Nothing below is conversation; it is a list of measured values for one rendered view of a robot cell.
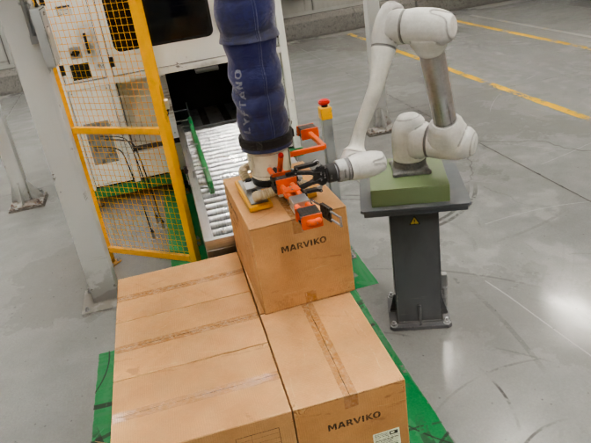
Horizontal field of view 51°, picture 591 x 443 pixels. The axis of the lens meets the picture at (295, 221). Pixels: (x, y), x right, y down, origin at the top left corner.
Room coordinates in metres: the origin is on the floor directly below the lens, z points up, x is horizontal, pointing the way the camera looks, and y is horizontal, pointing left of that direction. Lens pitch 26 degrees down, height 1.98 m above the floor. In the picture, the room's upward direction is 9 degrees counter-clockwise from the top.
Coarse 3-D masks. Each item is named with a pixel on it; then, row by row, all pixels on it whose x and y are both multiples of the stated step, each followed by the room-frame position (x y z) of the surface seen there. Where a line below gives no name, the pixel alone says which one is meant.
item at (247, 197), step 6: (240, 180) 2.58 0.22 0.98; (246, 180) 2.51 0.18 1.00; (240, 186) 2.52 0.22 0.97; (240, 192) 2.46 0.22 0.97; (246, 192) 2.43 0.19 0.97; (252, 192) 2.37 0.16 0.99; (246, 198) 2.39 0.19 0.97; (246, 204) 2.33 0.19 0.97; (252, 204) 2.31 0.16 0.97; (258, 204) 2.30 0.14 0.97; (264, 204) 2.30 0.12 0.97; (270, 204) 2.30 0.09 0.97; (252, 210) 2.28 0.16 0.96
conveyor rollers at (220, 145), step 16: (208, 128) 4.98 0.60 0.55; (224, 128) 4.91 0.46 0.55; (208, 144) 4.54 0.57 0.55; (224, 144) 4.54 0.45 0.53; (208, 160) 4.18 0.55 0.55; (224, 160) 4.18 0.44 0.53; (240, 160) 4.11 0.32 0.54; (224, 176) 3.82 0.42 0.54; (208, 192) 3.62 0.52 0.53; (224, 192) 3.55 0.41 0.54; (208, 208) 3.35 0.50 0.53; (224, 208) 3.28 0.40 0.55; (224, 224) 3.09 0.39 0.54
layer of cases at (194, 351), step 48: (144, 288) 2.50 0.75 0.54; (192, 288) 2.44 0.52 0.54; (240, 288) 2.37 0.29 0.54; (144, 336) 2.11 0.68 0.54; (192, 336) 2.06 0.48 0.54; (240, 336) 2.01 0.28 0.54; (288, 336) 1.97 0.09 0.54; (336, 336) 1.92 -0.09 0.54; (144, 384) 1.81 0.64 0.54; (192, 384) 1.76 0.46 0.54; (240, 384) 1.72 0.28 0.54; (288, 384) 1.69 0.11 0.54; (336, 384) 1.65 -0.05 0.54; (384, 384) 1.61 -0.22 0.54; (144, 432) 1.56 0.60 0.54; (192, 432) 1.52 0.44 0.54; (240, 432) 1.52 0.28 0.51; (288, 432) 1.55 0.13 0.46; (336, 432) 1.58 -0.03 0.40; (384, 432) 1.61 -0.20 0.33
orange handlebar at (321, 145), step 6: (312, 132) 2.77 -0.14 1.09; (312, 138) 2.70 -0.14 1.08; (318, 138) 2.66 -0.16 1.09; (318, 144) 2.61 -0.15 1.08; (324, 144) 2.57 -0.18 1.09; (294, 150) 2.54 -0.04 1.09; (300, 150) 2.54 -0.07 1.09; (306, 150) 2.54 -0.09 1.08; (312, 150) 2.55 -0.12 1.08; (318, 150) 2.55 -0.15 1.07; (270, 168) 2.37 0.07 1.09; (270, 174) 2.33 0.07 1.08; (282, 186) 2.16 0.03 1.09; (288, 186) 2.14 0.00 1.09; (294, 186) 2.13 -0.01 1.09; (288, 192) 2.09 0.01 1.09; (294, 192) 2.13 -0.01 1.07; (300, 192) 2.08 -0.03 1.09; (306, 204) 1.97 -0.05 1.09; (306, 222) 1.84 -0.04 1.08; (312, 222) 1.83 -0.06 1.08; (318, 222) 1.83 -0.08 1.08
